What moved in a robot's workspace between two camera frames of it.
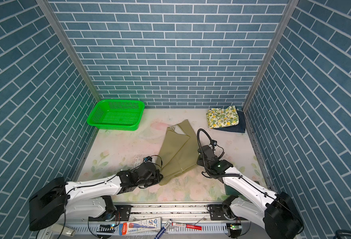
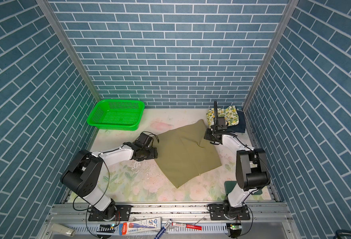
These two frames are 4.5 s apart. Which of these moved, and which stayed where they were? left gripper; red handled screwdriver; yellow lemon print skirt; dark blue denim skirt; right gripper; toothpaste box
Moved: right gripper; left gripper
Stayed: yellow lemon print skirt; red handled screwdriver; toothpaste box; dark blue denim skirt
